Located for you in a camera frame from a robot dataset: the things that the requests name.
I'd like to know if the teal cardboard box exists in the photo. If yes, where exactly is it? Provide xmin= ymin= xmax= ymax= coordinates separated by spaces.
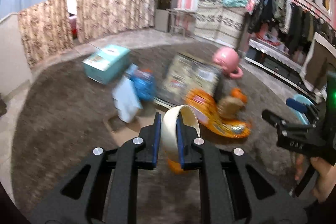
xmin=82 ymin=44 xmax=130 ymax=85

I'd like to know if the clothes rack with garments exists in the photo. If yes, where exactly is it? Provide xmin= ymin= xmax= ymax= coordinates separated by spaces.
xmin=247 ymin=0 xmax=335 ymax=57

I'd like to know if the blue crumpled plastic bag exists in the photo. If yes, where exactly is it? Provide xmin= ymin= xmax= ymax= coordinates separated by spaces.
xmin=130 ymin=69 xmax=156 ymax=101

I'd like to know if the tan phone case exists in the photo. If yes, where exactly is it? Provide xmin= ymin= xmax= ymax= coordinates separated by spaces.
xmin=103 ymin=109 xmax=165 ymax=147

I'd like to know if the grey water dispenser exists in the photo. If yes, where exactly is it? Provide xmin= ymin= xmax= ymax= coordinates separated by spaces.
xmin=154 ymin=0 xmax=178 ymax=32

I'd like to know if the low tv cabinet lace cover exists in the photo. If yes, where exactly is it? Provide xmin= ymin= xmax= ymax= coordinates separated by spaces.
xmin=244 ymin=39 xmax=310 ymax=93

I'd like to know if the grey printed snack bag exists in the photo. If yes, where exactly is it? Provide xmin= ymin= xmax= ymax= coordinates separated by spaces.
xmin=154 ymin=53 xmax=224 ymax=109

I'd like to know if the crumpled brown paper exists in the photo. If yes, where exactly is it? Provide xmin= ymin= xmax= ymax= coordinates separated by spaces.
xmin=217 ymin=96 xmax=244 ymax=119

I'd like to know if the cabinet with patterned cover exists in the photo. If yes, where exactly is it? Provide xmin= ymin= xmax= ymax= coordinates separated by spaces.
xmin=194 ymin=1 xmax=246 ymax=48

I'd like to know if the orange snack bag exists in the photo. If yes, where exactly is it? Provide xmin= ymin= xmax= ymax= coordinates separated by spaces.
xmin=185 ymin=89 xmax=251 ymax=139

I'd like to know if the pink ceramic mug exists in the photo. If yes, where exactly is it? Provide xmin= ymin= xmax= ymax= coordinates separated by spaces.
xmin=213 ymin=47 xmax=243 ymax=79

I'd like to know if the small metal side table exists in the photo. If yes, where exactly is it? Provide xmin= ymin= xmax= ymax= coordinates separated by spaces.
xmin=167 ymin=8 xmax=197 ymax=37

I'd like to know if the person's right hand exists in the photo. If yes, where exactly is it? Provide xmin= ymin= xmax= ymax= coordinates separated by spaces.
xmin=299 ymin=157 xmax=335 ymax=207

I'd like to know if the brown draped cloth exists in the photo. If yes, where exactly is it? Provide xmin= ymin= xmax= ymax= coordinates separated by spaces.
xmin=299 ymin=32 xmax=335 ymax=92

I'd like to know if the light blue plastic basket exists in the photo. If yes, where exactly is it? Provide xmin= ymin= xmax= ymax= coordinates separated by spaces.
xmin=286 ymin=94 xmax=319 ymax=124

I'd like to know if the blue floral curtain left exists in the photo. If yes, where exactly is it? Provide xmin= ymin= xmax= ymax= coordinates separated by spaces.
xmin=1 ymin=0 xmax=74 ymax=67

